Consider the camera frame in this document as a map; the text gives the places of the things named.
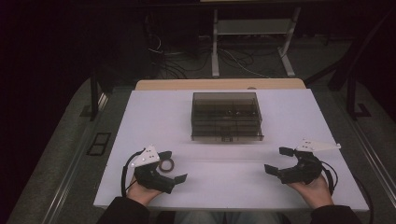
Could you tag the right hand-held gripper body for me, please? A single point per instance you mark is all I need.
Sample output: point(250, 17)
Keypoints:
point(303, 169)

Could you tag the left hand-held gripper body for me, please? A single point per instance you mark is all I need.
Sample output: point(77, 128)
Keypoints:
point(148, 177)

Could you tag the brown tape roll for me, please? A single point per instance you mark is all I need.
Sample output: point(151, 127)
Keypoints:
point(166, 170)

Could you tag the dark clear drawer box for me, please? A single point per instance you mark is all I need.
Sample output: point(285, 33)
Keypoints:
point(226, 116)

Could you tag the person's left hand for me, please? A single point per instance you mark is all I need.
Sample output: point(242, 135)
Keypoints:
point(140, 193)

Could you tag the person's right hand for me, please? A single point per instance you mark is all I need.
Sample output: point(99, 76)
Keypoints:
point(311, 193)

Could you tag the wooden table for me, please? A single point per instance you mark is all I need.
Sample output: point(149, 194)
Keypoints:
point(202, 84)

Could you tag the black metal stand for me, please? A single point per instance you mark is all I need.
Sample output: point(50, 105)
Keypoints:
point(351, 96)

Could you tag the white metal stand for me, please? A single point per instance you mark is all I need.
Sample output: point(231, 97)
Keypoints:
point(214, 46)

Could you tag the black rectangular floor frame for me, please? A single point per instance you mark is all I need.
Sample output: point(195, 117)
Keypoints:
point(93, 148)

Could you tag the metal floor rail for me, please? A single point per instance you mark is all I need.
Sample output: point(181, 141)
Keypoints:
point(373, 161)
point(73, 175)

